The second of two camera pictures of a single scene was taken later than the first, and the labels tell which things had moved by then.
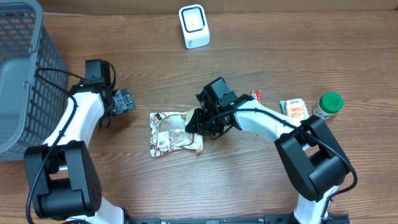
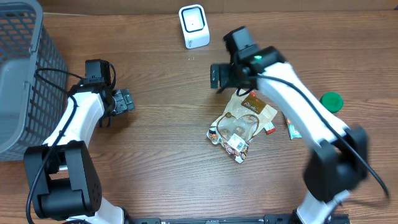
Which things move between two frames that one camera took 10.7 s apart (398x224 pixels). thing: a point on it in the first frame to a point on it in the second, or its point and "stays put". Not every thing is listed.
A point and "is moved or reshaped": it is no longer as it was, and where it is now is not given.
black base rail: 263,219 stays put
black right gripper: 199,121 to 216,76
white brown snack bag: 168,132 is moved or reshaped
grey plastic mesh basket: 33,79 stays put
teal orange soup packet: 283,107 is moved or reshaped
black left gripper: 125,101 stays put
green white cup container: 328,105 stays put
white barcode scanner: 194,25 stays put
